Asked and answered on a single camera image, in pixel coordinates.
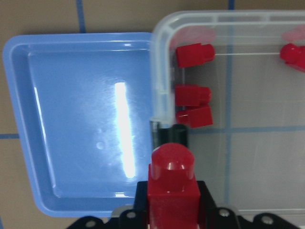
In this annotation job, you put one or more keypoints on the red block pair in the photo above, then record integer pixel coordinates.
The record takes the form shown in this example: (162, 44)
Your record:
(192, 95)
(195, 117)

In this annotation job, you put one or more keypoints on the red block far right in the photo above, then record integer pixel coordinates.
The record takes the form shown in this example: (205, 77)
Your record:
(293, 56)

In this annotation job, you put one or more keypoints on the red block picked one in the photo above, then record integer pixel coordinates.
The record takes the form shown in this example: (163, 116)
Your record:
(173, 194)

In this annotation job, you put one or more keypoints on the red block lower pair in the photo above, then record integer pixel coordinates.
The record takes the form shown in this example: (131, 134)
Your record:
(195, 117)

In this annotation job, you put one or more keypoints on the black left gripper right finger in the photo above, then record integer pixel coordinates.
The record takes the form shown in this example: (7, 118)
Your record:
(207, 205)

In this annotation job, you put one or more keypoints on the red block front corner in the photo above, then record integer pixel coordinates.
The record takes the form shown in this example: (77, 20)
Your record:
(194, 55)

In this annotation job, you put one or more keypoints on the blue plastic tray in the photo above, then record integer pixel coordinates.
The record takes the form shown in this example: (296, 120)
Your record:
(82, 104)

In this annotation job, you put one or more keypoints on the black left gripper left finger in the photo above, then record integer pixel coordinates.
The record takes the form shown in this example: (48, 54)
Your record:
(140, 206)

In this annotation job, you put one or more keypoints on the clear plastic storage box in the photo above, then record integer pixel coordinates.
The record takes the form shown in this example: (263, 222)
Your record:
(253, 156)

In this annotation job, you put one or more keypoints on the black box latch handle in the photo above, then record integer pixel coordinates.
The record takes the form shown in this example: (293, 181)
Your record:
(177, 133)

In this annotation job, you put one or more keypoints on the red block upper pair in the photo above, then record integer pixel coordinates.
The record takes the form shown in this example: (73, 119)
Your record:
(192, 95)

